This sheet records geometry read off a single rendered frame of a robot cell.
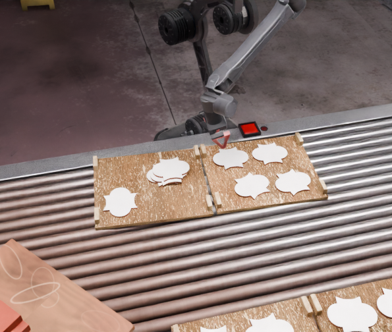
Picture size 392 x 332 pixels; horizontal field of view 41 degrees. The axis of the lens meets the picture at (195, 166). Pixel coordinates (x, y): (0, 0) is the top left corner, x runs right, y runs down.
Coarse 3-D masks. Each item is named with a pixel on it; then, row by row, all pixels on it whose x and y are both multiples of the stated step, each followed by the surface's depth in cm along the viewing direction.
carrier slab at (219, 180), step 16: (240, 144) 209; (256, 144) 209; (288, 144) 209; (208, 160) 202; (288, 160) 202; (304, 160) 202; (208, 176) 196; (224, 176) 196; (240, 176) 196; (272, 176) 196; (224, 192) 190; (272, 192) 190; (304, 192) 190; (320, 192) 190; (224, 208) 184; (240, 208) 184; (256, 208) 185
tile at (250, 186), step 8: (248, 176) 195; (256, 176) 195; (240, 184) 191; (248, 184) 191; (256, 184) 191; (264, 184) 191; (240, 192) 188; (248, 192) 188; (256, 192) 188; (264, 192) 189
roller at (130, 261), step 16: (384, 208) 186; (304, 224) 181; (320, 224) 181; (336, 224) 183; (208, 240) 176; (224, 240) 176; (240, 240) 176; (256, 240) 178; (128, 256) 171; (144, 256) 171; (160, 256) 172; (176, 256) 173; (64, 272) 166; (80, 272) 167; (96, 272) 168
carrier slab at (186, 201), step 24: (120, 168) 199; (144, 168) 199; (192, 168) 199; (96, 192) 190; (144, 192) 190; (168, 192) 190; (192, 192) 190; (144, 216) 181; (168, 216) 181; (192, 216) 182
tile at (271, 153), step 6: (258, 144) 208; (270, 144) 208; (258, 150) 205; (264, 150) 205; (270, 150) 205; (276, 150) 205; (282, 150) 205; (252, 156) 203; (258, 156) 202; (264, 156) 202; (270, 156) 202; (276, 156) 202; (282, 156) 202; (264, 162) 200; (270, 162) 200; (276, 162) 201; (282, 162) 200
